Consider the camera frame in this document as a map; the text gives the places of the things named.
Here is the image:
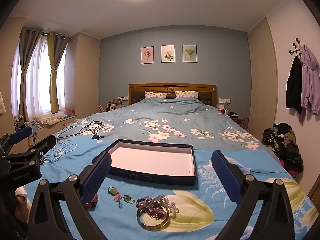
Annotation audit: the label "black cables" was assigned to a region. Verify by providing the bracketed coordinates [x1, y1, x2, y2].
[57, 121, 105, 140]

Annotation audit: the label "clear crystal bead bracelet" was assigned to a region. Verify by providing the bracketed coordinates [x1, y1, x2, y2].
[156, 195, 180, 217]

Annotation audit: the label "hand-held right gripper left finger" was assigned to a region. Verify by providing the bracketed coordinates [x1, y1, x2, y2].
[27, 152, 112, 240]

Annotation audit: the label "bright blue floral blanket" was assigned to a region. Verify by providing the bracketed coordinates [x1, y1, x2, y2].
[15, 136, 319, 240]

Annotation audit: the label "person's left hand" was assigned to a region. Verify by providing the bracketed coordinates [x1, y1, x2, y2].
[14, 187, 28, 220]

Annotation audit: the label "row of cosmetic bottles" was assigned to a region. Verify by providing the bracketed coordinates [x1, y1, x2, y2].
[99, 97, 128, 112]

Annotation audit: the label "beige folded quilt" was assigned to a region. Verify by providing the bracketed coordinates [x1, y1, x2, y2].
[32, 114, 64, 127]

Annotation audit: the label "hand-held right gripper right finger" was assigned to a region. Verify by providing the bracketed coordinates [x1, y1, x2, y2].
[211, 150, 295, 240]

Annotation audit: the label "wooden headboard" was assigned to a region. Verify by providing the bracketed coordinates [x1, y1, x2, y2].
[128, 83, 217, 107]

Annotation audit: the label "spotted white pillow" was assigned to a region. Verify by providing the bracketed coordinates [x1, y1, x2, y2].
[175, 91, 200, 99]
[144, 91, 167, 99]

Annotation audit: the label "dark blue shallow box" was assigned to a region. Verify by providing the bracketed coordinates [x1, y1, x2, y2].
[92, 139, 198, 186]

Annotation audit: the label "pile of dark clothes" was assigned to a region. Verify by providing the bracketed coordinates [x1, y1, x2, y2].
[262, 122, 304, 178]

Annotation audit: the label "framed white flower picture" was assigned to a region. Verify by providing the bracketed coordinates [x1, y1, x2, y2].
[161, 45, 175, 63]

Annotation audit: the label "grey-blue floral duvet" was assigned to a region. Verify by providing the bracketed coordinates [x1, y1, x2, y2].
[57, 97, 260, 150]

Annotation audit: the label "white sheer curtain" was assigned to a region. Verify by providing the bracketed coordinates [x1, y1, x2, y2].
[12, 35, 68, 117]

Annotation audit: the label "purple jacket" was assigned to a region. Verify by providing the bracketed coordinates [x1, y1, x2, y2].
[300, 44, 320, 115]

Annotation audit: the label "framed pink flower picture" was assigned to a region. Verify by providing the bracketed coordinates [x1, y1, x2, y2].
[141, 46, 155, 65]

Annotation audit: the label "black jacket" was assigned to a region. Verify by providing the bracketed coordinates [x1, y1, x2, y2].
[286, 56, 303, 114]

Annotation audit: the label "beige wardrobe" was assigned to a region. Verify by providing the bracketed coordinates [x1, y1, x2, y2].
[247, 17, 278, 130]
[67, 32, 102, 120]

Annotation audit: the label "wall coat rack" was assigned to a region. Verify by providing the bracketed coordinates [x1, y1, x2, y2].
[289, 38, 304, 55]

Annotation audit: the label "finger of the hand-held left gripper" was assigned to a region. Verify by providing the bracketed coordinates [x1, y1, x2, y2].
[0, 126, 33, 155]
[4, 134, 57, 167]

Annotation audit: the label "pink heart charm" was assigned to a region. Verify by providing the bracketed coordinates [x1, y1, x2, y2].
[112, 194, 123, 208]

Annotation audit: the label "framed green leaf picture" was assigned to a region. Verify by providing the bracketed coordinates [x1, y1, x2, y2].
[182, 44, 198, 63]

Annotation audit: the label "purple beaded bracelet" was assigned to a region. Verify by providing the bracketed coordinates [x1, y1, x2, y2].
[136, 196, 167, 219]

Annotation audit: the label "orange smartwatch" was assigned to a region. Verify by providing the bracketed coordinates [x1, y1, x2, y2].
[85, 194, 98, 208]

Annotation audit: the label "amber bangle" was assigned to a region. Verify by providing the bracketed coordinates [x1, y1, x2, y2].
[136, 200, 170, 231]

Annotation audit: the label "white earphone cable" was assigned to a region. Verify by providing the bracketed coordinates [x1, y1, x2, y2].
[41, 140, 77, 164]

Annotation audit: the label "grey and green curtain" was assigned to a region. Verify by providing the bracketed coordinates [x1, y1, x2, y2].
[19, 27, 42, 122]
[47, 31, 69, 114]

